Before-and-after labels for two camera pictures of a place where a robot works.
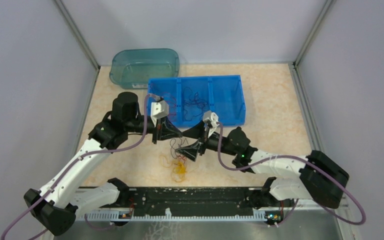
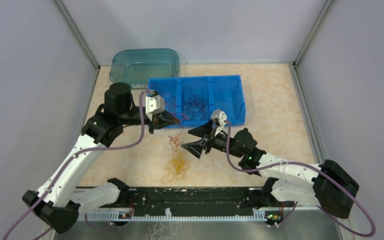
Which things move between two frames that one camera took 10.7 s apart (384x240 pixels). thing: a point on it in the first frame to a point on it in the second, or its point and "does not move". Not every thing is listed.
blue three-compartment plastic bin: x=189 y=97 does not move
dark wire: x=173 y=148 to x=195 y=107
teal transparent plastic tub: x=131 y=68 does not move
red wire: x=171 y=101 to x=174 y=114
